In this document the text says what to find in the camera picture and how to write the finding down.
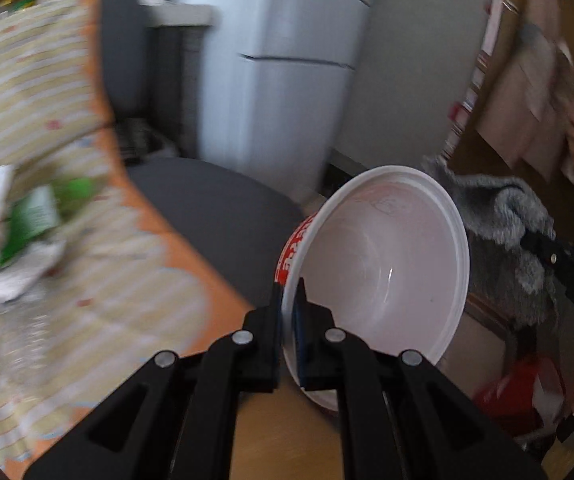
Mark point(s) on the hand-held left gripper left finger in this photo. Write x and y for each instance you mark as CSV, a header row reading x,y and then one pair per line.
x,y
278,305

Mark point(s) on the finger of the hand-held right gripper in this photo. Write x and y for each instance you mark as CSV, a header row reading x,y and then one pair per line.
x,y
542,247

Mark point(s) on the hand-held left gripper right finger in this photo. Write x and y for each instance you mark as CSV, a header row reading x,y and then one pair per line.
x,y
299,340

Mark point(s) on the grey fluffy cloth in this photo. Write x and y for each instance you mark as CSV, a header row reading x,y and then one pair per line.
x,y
497,210

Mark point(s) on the red white instant noodle bowl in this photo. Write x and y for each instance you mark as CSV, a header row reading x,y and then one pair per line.
x,y
382,240

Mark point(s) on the green plastic bottle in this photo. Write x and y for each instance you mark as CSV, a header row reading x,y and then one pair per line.
x,y
27,220

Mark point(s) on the red plastic bag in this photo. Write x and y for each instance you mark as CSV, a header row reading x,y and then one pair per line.
x,y
512,390

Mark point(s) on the grey office chair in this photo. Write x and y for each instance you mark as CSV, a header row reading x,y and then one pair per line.
x,y
207,200

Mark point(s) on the brown cardboard box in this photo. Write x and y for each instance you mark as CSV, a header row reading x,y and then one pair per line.
x,y
522,85

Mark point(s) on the yellow striped dotted cloth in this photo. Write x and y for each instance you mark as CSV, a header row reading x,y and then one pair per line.
x,y
117,270

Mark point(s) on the white refrigerator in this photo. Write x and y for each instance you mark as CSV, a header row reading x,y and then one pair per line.
x,y
277,110

